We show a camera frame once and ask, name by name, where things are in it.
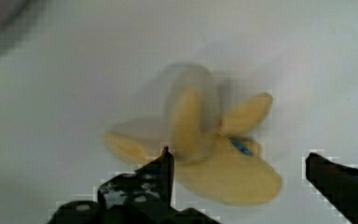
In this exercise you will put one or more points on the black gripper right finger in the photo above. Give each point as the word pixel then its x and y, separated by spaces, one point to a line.
pixel 336 182

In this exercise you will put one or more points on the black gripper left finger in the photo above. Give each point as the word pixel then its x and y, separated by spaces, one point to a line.
pixel 141 197

